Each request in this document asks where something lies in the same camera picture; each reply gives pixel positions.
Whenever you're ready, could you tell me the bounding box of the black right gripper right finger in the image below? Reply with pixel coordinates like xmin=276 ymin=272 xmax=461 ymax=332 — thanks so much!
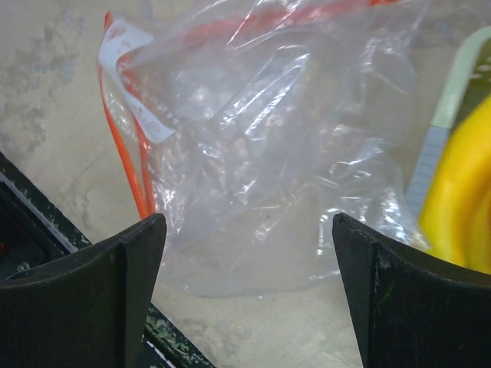
xmin=332 ymin=213 xmax=490 ymax=367

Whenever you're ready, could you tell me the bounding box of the yellow banana bunch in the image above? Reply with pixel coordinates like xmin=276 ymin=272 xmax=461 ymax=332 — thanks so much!
xmin=419 ymin=97 xmax=490 ymax=274

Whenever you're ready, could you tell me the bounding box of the pale green perforated basket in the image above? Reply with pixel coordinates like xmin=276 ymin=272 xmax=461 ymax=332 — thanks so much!
xmin=406 ymin=27 xmax=490 ymax=216

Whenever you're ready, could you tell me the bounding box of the clear zip bag orange zipper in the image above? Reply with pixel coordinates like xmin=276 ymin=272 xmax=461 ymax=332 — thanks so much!
xmin=98 ymin=1 xmax=427 ymax=297

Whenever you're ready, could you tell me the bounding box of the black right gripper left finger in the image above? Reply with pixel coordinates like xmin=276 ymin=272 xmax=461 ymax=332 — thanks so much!
xmin=1 ymin=214 xmax=166 ymax=367

